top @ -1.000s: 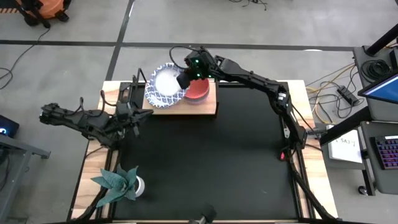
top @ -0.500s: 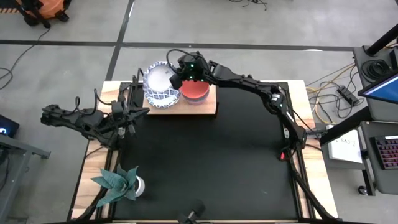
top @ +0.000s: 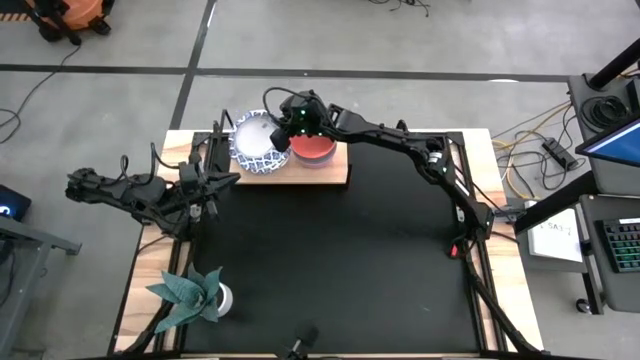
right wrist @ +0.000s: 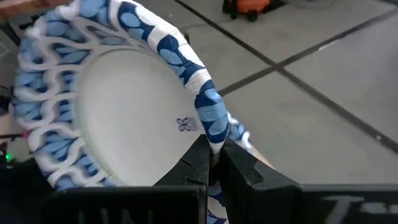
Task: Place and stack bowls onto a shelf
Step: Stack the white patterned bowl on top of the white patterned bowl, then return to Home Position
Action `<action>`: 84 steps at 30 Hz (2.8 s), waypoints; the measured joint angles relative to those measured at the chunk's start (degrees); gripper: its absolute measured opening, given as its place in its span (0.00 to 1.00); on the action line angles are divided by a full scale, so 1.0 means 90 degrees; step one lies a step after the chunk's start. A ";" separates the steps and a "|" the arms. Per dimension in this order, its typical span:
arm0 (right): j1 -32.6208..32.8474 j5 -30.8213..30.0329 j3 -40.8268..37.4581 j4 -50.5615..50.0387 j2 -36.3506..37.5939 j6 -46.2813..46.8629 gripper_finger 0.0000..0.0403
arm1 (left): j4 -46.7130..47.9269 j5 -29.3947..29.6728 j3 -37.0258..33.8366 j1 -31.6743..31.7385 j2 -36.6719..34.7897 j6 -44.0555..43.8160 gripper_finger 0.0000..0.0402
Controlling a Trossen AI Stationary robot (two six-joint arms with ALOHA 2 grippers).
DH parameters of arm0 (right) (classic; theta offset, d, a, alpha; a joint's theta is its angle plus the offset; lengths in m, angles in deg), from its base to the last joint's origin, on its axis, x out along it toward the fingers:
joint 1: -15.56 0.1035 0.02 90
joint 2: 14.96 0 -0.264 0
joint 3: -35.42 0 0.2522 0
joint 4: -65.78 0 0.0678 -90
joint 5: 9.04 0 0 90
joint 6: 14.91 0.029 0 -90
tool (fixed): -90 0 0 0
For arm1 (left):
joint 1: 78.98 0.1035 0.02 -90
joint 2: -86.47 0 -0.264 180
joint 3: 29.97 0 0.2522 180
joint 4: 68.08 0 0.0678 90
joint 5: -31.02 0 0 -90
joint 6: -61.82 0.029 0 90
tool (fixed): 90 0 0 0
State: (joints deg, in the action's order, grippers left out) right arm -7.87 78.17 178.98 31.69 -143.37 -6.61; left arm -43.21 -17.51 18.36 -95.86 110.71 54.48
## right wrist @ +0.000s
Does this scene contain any orange shop vacuum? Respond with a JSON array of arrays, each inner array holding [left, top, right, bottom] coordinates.
[[221, 0, 286, 22]]

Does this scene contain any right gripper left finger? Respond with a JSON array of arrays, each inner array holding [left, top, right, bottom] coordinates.
[[40, 134, 212, 224]]

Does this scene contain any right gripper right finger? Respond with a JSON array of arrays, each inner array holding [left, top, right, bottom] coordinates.
[[219, 138, 398, 224]]

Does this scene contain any blue patterned paper bowl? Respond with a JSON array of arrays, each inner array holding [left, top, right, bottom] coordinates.
[[226, 111, 253, 154], [8, 0, 231, 224]]

